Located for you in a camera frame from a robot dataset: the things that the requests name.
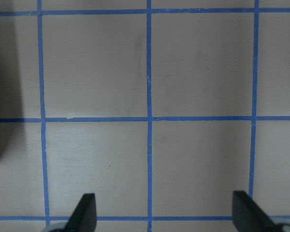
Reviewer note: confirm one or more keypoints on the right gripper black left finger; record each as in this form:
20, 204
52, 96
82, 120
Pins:
84, 217

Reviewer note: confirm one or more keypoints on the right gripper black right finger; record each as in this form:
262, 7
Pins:
247, 216

